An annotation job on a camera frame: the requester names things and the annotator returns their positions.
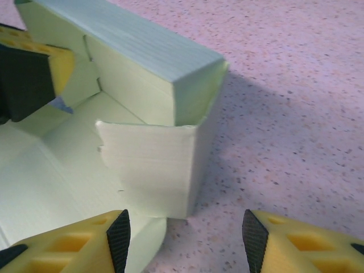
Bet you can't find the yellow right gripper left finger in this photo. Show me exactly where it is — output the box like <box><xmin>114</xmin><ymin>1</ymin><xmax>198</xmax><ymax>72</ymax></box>
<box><xmin>0</xmin><ymin>209</ymin><xmax>131</xmax><ymax>273</ymax></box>

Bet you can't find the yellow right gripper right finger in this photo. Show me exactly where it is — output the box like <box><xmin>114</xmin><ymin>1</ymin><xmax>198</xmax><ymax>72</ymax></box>
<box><xmin>242</xmin><ymin>209</ymin><xmax>364</xmax><ymax>273</ymax></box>

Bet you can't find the green paper box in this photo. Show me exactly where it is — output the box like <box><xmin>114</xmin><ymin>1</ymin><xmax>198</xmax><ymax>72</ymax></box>
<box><xmin>0</xmin><ymin>0</ymin><xmax>230</xmax><ymax>261</ymax></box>

